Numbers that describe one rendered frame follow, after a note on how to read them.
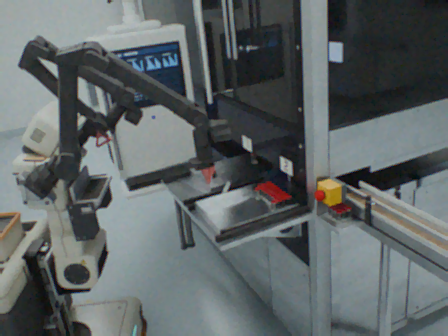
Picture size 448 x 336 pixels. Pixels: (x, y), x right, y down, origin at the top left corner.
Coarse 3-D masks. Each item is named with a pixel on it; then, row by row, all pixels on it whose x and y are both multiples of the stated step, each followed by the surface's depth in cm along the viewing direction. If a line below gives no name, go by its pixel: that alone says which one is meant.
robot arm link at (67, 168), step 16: (64, 48) 130; (80, 48) 125; (96, 48) 126; (64, 64) 127; (80, 64) 127; (64, 80) 130; (64, 96) 132; (64, 112) 135; (64, 128) 137; (64, 144) 140; (64, 160) 140; (64, 176) 143
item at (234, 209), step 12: (228, 192) 186; (240, 192) 188; (252, 192) 190; (204, 204) 183; (216, 204) 183; (228, 204) 182; (240, 204) 181; (252, 204) 180; (264, 204) 179; (204, 216) 172; (216, 216) 174; (228, 216) 173; (240, 216) 172; (252, 216) 171; (264, 216) 165; (216, 228) 162; (228, 228) 160
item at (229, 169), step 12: (240, 156) 223; (192, 168) 213; (216, 168) 219; (228, 168) 217; (240, 168) 215; (252, 168) 214; (264, 168) 212; (276, 168) 203; (204, 180) 207; (228, 180) 204; (240, 180) 196
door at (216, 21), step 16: (208, 0) 207; (240, 0) 179; (208, 16) 212; (240, 16) 183; (208, 32) 217; (224, 32) 201; (240, 32) 186; (208, 48) 222; (224, 48) 205; (208, 64) 228; (224, 64) 210; (240, 64) 194; (224, 80) 214; (240, 80) 198; (240, 96) 203
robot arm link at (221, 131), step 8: (200, 120) 142; (208, 120) 149; (216, 120) 149; (224, 120) 148; (200, 128) 143; (208, 128) 145; (216, 128) 147; (224, 128) 147; (216, 136) 147; (224, 136) 147
